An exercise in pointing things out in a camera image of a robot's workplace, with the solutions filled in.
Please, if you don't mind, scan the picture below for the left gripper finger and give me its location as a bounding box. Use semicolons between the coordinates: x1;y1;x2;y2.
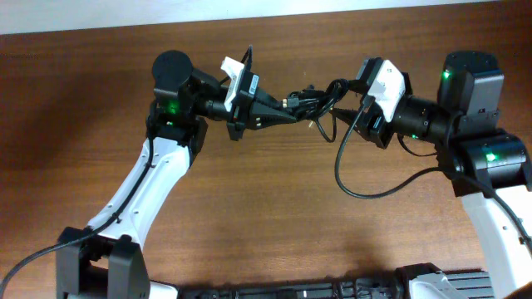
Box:
248;112;297;130
251;87;284;115

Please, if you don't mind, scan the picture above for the black usb cable bundle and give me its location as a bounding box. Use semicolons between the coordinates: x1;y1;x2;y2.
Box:
282;77;351;144

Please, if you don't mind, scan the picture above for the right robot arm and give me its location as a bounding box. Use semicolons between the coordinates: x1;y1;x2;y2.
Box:
332;51;531;298

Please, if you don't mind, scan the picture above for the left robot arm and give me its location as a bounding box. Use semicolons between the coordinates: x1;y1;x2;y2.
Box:
56;51;297;299

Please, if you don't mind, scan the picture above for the left camera cable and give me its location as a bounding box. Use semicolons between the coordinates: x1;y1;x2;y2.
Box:
0;44;254;299

